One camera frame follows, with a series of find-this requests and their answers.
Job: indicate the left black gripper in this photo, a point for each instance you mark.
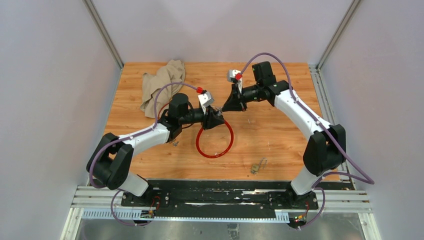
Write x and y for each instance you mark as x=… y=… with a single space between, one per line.
x=211 y=119

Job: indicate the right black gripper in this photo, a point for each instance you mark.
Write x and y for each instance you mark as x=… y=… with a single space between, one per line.
x=235 y=101

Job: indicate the silver key with ring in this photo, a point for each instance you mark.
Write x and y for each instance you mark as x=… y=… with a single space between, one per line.
x=218 y=110

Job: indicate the red cable lock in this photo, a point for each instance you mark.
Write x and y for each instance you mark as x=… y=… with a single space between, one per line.
x=216 y=145

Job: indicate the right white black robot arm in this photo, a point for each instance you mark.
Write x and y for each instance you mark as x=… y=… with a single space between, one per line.
x=326 y=143

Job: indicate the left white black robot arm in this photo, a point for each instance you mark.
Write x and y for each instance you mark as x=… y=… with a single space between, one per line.
x=110 y=163

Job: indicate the beige cloth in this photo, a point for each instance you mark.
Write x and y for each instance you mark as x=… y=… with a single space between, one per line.
x=159 y=88

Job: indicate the brass padlock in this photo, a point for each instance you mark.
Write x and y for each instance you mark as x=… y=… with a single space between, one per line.
x=255 y=168

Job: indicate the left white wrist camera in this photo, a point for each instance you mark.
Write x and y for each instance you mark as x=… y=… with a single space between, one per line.
x=205 y=98

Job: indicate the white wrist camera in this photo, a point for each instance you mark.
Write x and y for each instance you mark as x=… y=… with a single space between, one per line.
x=205 y=98
x=234 y=76

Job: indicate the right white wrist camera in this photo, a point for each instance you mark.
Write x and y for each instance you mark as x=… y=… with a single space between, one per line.
x=234 y=76

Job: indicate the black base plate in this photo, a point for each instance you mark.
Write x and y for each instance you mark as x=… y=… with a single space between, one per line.
x=217 y=201

